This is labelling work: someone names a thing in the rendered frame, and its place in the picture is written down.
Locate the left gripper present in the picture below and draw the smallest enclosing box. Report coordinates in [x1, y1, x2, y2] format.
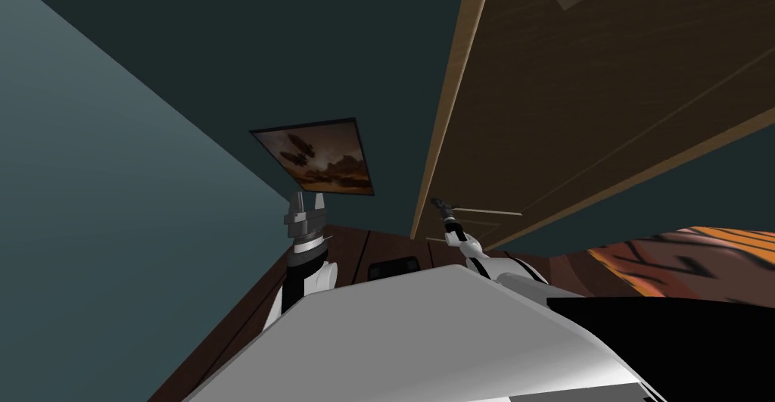
[284, 191, 328, 244]

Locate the framed brown landscape picture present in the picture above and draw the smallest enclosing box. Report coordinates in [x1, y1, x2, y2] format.
[248, 117, 376, 197]

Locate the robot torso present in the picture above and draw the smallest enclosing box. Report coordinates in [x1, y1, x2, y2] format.
[181, 256, 664, 402]

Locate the brown wooden door leaf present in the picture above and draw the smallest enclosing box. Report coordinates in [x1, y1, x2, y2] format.
[409, 0, 775, 252]

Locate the orange black patterned rug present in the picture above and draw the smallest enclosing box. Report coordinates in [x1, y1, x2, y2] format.
[586, 226, 775, 304]

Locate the pale bar door handle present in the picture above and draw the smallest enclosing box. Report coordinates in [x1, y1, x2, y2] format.
[450, 207, 524, 217]

